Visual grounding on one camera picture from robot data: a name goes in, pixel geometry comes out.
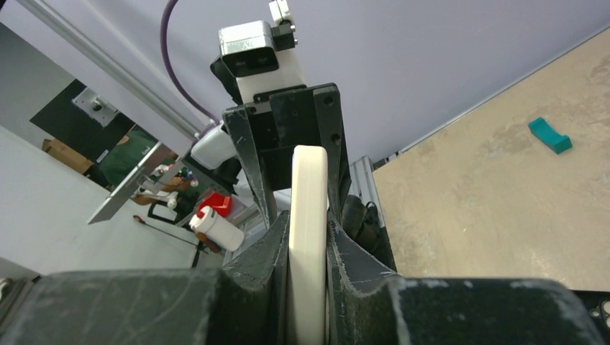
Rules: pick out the black phone case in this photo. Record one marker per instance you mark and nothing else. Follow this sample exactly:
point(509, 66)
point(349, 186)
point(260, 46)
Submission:
point(597, 304)

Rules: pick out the person in green shirt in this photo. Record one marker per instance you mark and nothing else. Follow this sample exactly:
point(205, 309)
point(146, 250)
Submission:
point(128, 153)

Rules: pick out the red plastic container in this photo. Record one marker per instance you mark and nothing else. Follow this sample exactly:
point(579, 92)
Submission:
point(222, 204)

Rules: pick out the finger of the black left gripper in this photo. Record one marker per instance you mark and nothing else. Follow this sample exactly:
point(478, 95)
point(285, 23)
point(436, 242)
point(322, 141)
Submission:
point(239, 129)
point(339, 180)

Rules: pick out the teal arch block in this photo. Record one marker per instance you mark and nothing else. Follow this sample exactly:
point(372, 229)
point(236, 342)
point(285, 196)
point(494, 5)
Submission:
point(556, 142)

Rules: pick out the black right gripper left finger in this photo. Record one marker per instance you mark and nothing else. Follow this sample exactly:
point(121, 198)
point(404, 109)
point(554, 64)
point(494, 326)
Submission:
point(242, 302)

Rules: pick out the white plastic bottle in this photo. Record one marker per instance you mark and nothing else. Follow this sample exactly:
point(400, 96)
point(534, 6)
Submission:
point(215, 227)

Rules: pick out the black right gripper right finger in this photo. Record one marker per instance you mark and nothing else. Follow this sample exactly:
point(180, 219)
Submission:
point(373, 304)

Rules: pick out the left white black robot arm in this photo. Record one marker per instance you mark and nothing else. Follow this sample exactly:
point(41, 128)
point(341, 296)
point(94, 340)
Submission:
point(216, 147)

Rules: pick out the aluminium frame rail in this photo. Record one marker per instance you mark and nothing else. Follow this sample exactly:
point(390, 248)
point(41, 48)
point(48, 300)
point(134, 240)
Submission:
point(114, 48)

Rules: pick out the white phone case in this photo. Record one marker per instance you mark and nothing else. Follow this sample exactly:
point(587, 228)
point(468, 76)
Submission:
point(306, 295)

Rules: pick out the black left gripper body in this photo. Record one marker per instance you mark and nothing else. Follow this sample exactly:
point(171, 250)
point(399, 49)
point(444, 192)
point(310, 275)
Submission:
point(300, 116)

